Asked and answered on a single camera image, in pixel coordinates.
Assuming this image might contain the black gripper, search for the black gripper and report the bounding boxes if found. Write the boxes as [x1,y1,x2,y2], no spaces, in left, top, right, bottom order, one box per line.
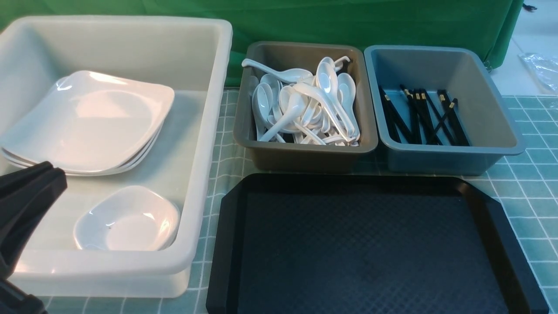
[0,162,67,314]

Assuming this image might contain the white small bowl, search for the white small bowl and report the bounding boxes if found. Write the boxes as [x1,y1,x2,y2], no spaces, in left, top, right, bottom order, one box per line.
[73,185,180,252]

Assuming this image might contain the blue-grey plastic chopstick bin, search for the blue-grey plastic chopstick bin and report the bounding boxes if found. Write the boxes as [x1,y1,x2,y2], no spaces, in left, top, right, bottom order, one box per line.
[364,45,526,175]

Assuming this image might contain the black chopstick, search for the black chopstick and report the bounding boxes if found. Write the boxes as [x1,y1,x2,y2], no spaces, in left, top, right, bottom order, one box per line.
[437,89,470,147]
[426,98,457,146]
[413,88,439,145]
[378,85,406,143]
[399,84,426,144]

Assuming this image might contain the brown-grey plastic spoon bin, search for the brown-grey plastic spoon bin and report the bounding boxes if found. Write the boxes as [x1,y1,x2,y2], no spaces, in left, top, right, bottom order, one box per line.
[233,41,378,174]

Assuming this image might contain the long diagonal white spoon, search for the long diagonal white spoon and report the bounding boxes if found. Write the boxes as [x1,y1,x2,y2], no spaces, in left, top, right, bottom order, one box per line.
[258,93,306,142]

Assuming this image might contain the green backdrop cloth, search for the green backdrop cloth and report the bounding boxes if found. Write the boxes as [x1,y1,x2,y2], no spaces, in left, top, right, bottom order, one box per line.
[1,0,523,86]

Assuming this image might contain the right white spoon in bin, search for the right white spoon in bin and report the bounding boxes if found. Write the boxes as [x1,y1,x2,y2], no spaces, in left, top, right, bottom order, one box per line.
[337,73,361,142]

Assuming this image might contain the white ceramic soup spoon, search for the white ceramic soup spoon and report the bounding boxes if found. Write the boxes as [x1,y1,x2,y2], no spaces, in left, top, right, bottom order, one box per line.
[241,59,313,84]

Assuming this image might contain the large white square rice plate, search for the large white square rice plate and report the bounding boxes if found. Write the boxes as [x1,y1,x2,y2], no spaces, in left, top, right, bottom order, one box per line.
[1,70,175,174]

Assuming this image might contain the clear plastic bag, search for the clear plastic bag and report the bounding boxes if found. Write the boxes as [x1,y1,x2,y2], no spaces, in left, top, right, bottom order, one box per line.
[518,53,558,95]

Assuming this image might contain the left white spoon in bin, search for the left white spoon in bin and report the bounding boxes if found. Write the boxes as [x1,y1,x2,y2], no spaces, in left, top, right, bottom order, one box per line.
[252,83,285,143]

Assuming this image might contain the upright white spoon in bin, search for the upright white spoon in bin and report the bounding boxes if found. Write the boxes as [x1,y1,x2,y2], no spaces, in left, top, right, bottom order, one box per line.
[316,56,355,142]

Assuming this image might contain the green checkered tablecloth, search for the green checkered tablecloth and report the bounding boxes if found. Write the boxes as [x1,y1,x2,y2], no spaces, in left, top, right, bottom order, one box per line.
[38,88,557,314]

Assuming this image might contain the bottom white plate in tub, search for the bottom white plate in tub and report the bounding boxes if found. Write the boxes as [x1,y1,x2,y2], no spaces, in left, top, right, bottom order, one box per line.
[1,143,153,177]

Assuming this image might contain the large translucent white tub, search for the large translucent white tub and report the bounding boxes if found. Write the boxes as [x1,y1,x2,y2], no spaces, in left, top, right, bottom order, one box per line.
[0,15,232,298]

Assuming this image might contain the top white plate in tub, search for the top white plate in tub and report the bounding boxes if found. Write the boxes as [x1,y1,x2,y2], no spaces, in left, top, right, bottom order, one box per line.
[1,127,162,177]

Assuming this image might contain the white plate in tub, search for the white plate in tub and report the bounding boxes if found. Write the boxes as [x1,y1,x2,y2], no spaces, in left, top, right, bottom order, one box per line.
[1,143,153,177]
[1,127,162,177]

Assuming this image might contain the black plastic serving tray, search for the black plastic serving tray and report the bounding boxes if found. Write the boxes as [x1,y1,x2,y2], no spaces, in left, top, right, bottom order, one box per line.
[206,173,550,314]

